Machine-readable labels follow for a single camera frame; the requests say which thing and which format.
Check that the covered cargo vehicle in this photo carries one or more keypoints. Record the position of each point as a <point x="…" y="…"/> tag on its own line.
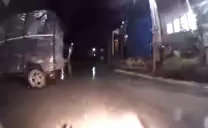
<point x="28" y="50"/>

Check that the pale pole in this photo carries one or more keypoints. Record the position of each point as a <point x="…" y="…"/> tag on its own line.
<point x="155" y="36"/>

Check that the bushes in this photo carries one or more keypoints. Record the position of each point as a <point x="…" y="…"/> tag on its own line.
<point x="178" y="65"/>

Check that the wet dark asphalt road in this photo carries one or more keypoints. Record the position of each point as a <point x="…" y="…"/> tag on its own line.
<point x="102" y="96"/>

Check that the blue structure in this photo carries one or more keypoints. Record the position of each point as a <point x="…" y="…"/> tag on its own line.
<point x="138" y="36"/>

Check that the building with lit windows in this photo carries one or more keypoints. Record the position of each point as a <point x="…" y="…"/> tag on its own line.
<point x="188" y="30"/>

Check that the robot's own part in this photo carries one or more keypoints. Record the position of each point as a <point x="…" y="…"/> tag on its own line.
<point x="67" y="126"/>

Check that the pale kerb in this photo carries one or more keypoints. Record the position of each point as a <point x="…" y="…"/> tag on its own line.
<point x="158" y="79"/>

